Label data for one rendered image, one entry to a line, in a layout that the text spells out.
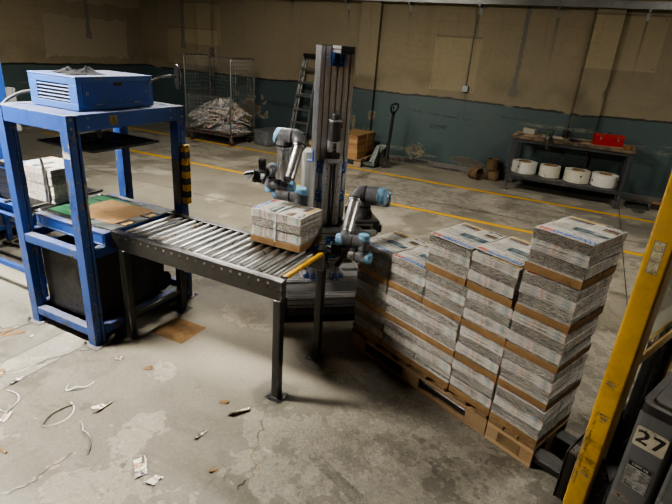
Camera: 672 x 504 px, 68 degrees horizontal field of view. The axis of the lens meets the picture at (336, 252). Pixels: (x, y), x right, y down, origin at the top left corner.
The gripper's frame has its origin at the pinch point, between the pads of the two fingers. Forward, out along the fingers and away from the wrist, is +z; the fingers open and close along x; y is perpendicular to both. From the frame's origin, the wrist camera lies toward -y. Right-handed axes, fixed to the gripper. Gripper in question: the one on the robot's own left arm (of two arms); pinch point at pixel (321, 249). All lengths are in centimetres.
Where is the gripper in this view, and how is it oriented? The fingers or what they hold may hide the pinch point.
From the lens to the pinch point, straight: 330.4
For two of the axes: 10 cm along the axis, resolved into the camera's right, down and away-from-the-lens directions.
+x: -4.6, 3.1, -8.3
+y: 0.7, -9.2, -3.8
